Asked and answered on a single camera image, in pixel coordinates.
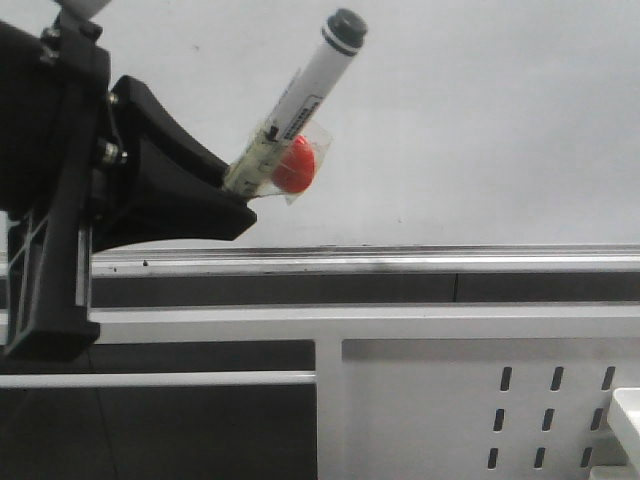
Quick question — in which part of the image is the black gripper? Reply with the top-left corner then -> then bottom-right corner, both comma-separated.
1,18 -> 257,361

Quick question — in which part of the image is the white black whiteboard marker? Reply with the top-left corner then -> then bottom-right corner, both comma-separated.
223,8 -> 368,199

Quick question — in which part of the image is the red round magnet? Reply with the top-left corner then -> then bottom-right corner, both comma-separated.
271,135 -> 316,194

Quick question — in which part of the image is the white whiteboard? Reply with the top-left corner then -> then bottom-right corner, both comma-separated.
96,1 -> 639,270

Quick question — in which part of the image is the white perforated metal panel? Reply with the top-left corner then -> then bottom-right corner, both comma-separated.
342,338 -> 639,479

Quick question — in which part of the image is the white plastic tray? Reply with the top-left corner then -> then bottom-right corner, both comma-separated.
589,388 -> 639,480

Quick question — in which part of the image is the white metal frame rack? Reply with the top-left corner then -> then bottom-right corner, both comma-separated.
1,305 -> 639,479

